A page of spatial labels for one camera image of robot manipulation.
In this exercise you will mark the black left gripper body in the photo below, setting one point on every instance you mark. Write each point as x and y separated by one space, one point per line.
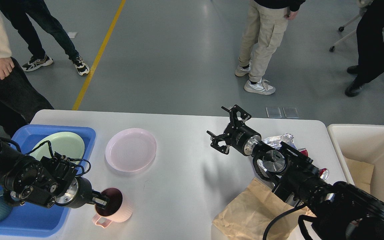
78 194

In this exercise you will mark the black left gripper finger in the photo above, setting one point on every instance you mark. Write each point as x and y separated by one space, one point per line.
100 202
99 197

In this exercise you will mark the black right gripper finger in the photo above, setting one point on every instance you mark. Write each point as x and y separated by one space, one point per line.
237 116
215 140

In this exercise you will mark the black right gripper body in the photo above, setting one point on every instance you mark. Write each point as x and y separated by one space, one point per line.
242 138

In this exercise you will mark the pink mug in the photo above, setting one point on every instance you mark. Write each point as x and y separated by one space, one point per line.
119 208

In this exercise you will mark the aluminium foil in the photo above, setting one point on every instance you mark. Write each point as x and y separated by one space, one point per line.
274 161

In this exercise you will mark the pink plate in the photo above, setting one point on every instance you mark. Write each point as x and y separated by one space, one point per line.
131 150

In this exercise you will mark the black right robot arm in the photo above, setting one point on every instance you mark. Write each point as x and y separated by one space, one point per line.
342 211

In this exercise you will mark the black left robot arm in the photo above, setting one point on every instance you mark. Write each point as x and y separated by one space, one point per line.
55 180

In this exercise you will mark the green plate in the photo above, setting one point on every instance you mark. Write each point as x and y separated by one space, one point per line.
65 143

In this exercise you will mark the blue plastic tray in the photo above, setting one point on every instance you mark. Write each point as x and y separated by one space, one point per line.
31 220

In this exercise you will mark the brown paper bag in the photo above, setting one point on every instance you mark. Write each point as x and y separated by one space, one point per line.
248 215

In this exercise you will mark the crushed red can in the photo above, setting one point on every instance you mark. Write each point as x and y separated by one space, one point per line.
323 173

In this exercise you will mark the person in cream sweater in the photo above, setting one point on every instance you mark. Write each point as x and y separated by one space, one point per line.
19 100

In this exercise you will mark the beige plastic bin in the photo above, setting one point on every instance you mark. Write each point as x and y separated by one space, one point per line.
363 143

